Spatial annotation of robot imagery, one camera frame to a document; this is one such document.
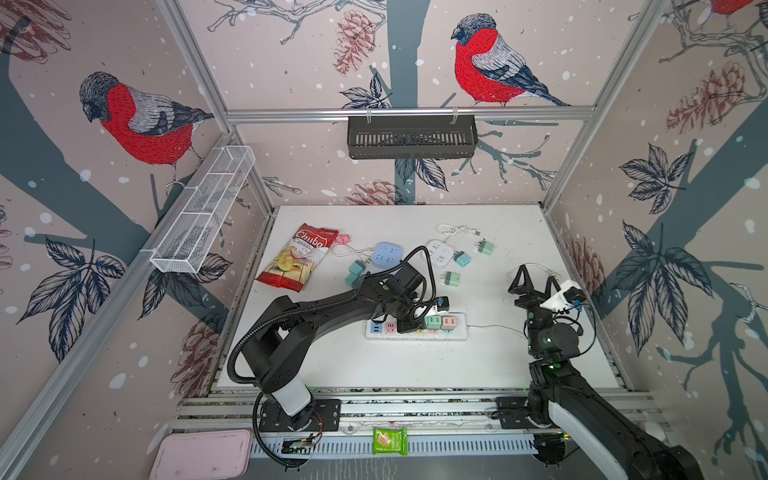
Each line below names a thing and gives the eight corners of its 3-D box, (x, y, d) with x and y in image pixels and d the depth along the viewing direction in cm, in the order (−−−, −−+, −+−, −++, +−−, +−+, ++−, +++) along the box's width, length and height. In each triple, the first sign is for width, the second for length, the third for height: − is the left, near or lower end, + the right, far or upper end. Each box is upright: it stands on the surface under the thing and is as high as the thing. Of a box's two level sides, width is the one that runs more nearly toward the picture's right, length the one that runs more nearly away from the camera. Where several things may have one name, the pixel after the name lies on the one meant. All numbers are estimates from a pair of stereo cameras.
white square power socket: (428, 265, 104) (429, 261, 102) (426, 243, 110) (427, 239, 109) (454, 265, 104) (455, 261, 102) (450, 243, 110) (451, 239, 109)
